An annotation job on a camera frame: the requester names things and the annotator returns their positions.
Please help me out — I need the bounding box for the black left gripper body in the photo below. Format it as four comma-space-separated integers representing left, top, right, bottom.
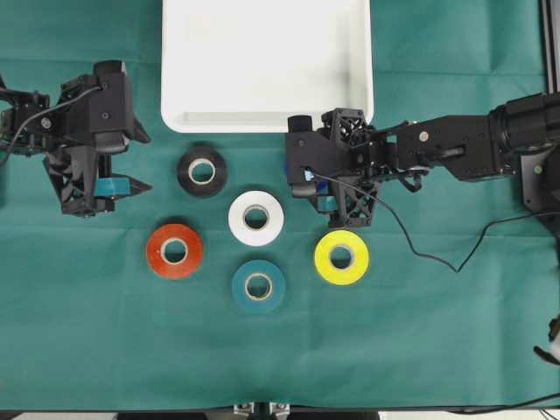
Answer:
41, 75, 116, 217

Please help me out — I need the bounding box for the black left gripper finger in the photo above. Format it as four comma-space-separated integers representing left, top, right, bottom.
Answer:
96, 176, 152, 200
129, 114, 151, 144

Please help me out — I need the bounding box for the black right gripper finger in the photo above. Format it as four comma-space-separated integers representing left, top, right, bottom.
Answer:
317, 181, 336, 214

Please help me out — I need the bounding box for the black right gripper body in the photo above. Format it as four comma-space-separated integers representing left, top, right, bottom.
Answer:
317, 108, 395, 228

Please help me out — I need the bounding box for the black tape roll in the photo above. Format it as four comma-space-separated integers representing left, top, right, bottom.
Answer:
176, 146, 228, 198

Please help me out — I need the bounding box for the red tape roll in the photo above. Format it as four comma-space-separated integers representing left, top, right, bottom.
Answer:
145, 223, 204, 280

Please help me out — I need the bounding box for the green tape roll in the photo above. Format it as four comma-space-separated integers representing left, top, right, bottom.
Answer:
231, 260, 286, 315

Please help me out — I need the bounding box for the blue tape roll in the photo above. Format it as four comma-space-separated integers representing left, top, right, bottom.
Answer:
283, 161, 289, 181

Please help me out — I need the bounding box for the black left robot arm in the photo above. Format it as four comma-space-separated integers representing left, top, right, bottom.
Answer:
1, 73, 151, 218

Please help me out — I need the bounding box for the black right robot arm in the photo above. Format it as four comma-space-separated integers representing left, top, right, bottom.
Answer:
302, 93, 559, 236

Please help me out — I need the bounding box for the yellow tape roll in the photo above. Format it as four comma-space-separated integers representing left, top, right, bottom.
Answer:
313, 229, 369, 286

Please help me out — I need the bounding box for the white tape roll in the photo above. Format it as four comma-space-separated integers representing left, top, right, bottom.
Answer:
228, 191, 284, 247

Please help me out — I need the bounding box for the white plastic tray case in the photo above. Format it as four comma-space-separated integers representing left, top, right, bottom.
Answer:
160, 1, 375, 133

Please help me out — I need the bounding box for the green table cloth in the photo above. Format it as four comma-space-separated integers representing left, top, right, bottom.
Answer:
1, 1, 559, 410

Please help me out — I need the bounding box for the white black object right edge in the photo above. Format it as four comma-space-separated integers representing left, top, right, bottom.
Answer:
533, 317, 559, 366

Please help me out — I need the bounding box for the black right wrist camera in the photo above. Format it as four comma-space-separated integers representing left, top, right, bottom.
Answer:
284, 115, 351, 198

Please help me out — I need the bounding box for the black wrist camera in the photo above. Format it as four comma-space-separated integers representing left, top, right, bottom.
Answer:
284, 115, 351, 198
89, 60, 134, 154

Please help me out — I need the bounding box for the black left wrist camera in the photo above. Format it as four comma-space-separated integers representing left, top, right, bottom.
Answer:
89, 60, 134, 154

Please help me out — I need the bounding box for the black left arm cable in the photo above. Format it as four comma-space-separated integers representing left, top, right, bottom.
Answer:
0, 84, 104, 167

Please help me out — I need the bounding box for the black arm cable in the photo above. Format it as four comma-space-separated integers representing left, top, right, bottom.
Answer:
0, 84, 104, 167
312, 171, 560, 274

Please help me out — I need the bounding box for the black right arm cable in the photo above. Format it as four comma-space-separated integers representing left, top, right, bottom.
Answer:
312, 171, 560, 274

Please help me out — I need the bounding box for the metal bracket bottom edge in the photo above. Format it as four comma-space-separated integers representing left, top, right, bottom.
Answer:
233, 402, 291, 420

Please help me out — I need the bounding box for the aluminium frame rail right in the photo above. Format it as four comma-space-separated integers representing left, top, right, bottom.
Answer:
540, 0, 559, 93

